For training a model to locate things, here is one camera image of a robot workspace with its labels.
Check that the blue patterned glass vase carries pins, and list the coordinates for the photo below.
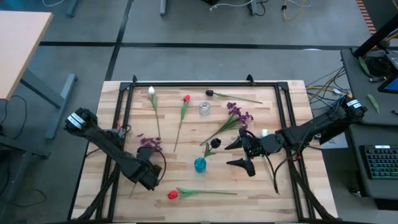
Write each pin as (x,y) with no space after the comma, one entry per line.
(200,165)

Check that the white paper sheet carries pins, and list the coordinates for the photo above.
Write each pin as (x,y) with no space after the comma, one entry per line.
(340,143)

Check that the black aluminium table frame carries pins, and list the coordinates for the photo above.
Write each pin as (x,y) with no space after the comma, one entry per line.
(202,84)

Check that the grey metal desk leg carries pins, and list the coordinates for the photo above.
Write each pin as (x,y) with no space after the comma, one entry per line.
(60,105)

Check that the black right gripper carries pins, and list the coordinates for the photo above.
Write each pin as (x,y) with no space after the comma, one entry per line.
(267,144)

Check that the blue lit screen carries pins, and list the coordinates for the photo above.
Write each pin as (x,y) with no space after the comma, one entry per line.
(390,85)

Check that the red artificial tulip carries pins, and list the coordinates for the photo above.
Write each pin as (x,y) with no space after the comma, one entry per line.
(173,194)
(186,98)

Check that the black backlit keyboard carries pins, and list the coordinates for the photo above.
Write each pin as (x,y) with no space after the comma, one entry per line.
(382,161)

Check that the white artificial tulip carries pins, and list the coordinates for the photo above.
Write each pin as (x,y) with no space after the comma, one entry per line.
(151,90)

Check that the black artificial tulip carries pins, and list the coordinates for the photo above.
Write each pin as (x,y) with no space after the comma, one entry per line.
(209,92)
(215,143)

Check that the clear glass vase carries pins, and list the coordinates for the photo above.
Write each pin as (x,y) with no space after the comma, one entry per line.
(204,109)

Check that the grey side table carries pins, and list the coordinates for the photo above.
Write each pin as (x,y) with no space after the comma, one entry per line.
(357,90)

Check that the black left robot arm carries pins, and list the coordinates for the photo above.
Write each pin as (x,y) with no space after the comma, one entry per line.
(102,140)

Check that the grey table leg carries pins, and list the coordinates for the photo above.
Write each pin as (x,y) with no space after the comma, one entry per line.
(252,8)
(72,7)
(163,7)

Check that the small purple flower sprig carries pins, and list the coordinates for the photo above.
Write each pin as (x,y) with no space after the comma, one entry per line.
(151,143)

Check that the loose green leaf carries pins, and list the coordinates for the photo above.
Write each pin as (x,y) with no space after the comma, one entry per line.
(363,65)
(373,103)

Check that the large purple flower bunch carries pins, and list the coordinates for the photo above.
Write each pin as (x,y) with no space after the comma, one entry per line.
(237,113)

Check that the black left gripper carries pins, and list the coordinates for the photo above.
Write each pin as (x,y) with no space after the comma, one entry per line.
(146,174)

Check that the light wooden desk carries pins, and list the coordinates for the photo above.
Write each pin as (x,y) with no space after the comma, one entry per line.
(18,46)

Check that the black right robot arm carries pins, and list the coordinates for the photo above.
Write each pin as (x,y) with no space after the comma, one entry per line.
(314,129)

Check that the black diagonal beam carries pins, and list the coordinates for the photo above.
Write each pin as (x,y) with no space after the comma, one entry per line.
(376,35)

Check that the black keyboard desk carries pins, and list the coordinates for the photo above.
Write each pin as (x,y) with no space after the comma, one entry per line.
(354,174)

